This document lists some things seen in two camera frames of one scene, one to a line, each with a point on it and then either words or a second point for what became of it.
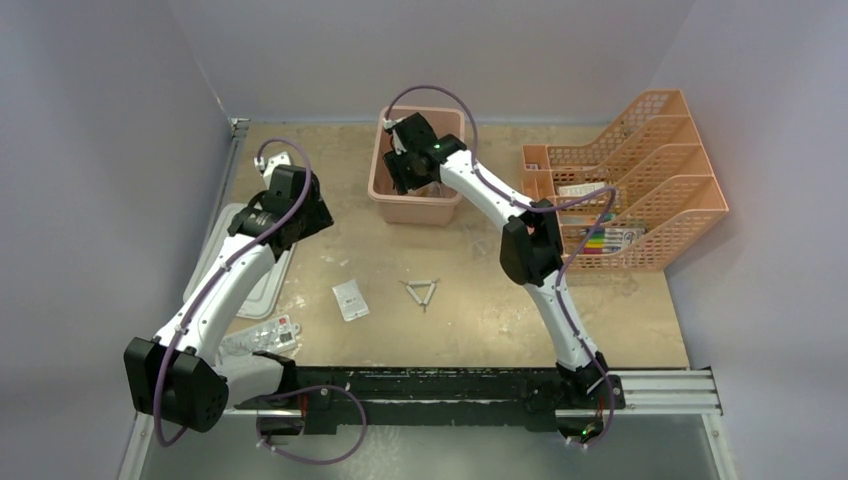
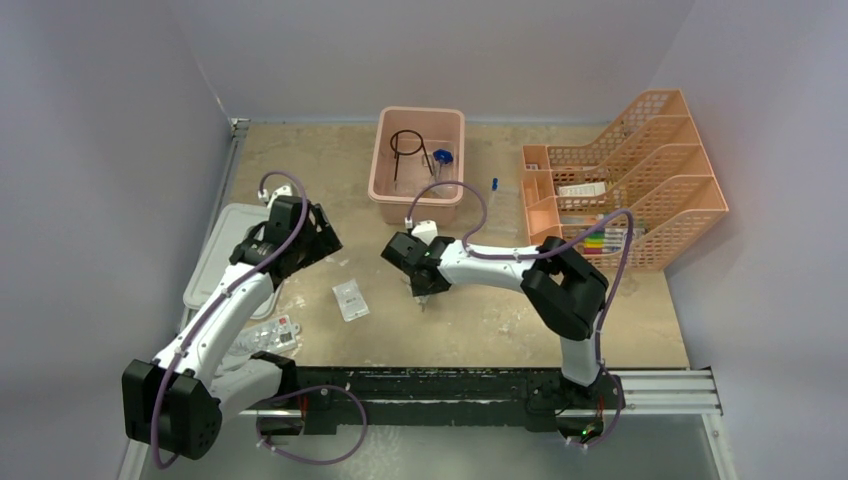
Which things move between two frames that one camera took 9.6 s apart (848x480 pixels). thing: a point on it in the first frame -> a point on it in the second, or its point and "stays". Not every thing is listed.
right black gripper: x=403 y=183 -> x=421 y=290
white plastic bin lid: x=214 y=224 stays
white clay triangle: x=411 y=283 stays
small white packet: x=350 y=300 stays
